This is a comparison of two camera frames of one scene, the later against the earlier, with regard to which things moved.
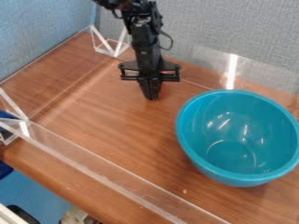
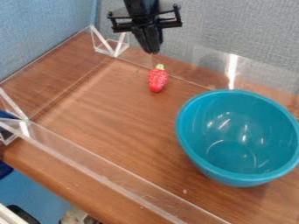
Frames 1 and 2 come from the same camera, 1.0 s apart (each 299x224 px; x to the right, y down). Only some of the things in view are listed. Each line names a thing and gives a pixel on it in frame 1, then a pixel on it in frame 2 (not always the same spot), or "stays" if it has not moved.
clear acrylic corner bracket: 106,45 stays
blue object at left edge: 5,167 stays
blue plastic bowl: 238,136 stays
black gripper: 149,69 → 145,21
